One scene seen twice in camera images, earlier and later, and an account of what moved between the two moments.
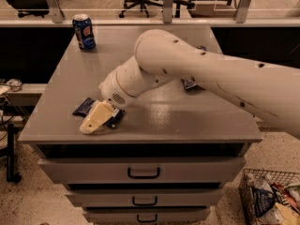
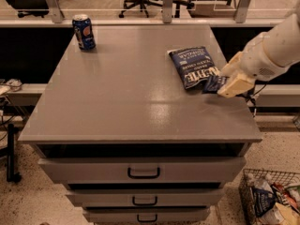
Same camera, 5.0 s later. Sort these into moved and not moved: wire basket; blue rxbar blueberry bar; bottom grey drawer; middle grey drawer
Moved: blue rxbar blueberry bar
Not moved: bottom grey drawer; wire basket; middle grey drawer
